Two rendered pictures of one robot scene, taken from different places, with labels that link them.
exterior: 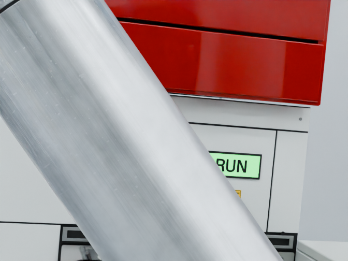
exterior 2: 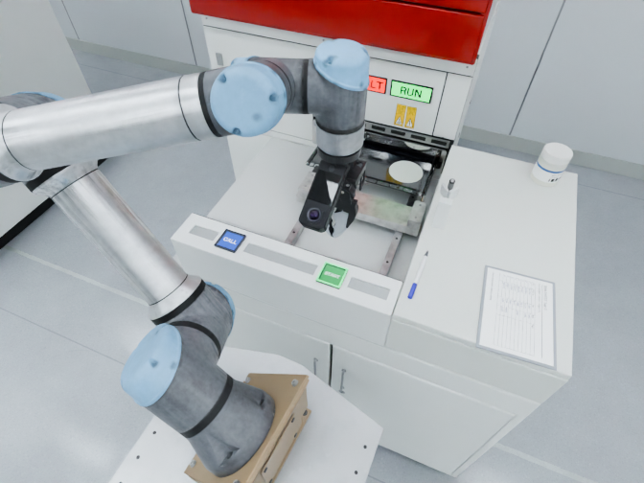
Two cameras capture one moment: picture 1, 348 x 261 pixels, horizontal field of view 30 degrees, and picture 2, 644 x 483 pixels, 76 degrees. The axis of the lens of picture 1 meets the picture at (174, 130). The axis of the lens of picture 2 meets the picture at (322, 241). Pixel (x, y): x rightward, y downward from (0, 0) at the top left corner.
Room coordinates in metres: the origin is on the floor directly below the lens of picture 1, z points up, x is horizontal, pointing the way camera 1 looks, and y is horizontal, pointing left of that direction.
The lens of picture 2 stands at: (0.19, -0.54, 1.72)
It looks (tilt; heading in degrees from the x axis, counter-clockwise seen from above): 50 degrees down; 36
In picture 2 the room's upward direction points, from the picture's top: straight up
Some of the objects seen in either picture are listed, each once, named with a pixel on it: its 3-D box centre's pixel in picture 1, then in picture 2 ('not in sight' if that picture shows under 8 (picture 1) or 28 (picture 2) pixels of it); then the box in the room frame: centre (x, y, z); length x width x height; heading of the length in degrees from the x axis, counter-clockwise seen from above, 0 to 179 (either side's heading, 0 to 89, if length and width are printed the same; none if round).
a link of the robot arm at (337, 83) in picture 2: not in sight; (338, 86); (0.65, -0.24, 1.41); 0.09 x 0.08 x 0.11; 123
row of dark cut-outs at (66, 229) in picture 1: (182, 237); (378, 127); (1.19, -0.03, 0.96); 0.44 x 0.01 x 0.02; 104
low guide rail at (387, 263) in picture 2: not in sight; (400, 231); (0.96, -0.26, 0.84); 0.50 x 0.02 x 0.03; 14
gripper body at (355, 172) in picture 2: not in sight; (339, 170); (0.66, -0.24, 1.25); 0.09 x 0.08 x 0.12; 14
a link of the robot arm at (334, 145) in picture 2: not in sight; (337, 132); (0.65, -0.24, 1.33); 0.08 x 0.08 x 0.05
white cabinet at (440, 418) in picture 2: not in sight; (360, 312); (0.90, -0.20, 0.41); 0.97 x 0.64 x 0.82; 104
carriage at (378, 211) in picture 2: not in sight; (358, 205); (0.95, -0.12, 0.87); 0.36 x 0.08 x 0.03; 104
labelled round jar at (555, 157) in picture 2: not in sight; (550, 165); (1.24, -0.52, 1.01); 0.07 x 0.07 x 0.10
